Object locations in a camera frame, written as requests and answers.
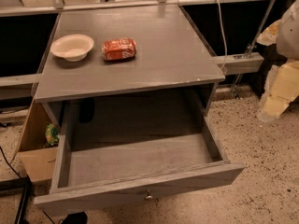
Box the green snack bag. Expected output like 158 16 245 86
45 123 60 147

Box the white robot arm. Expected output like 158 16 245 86
257 0 299 122

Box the open grey top drawer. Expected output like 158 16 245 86
35 114 244 216

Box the cardboard box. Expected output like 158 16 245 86
16 102 58 182

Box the black object on floor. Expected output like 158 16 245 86
61 212 88 224

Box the grey hanging cable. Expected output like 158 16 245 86
202 0 229 73

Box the grey wooden cabinet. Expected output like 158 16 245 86
35 5 223 151

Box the white paper bowl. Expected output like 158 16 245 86
50 35 94 62

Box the black floor cable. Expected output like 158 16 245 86
0 146 23 179

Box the thin metal rod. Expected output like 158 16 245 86
231 0 276 99

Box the grey metal rail frame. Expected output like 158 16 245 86
0 0 278 17

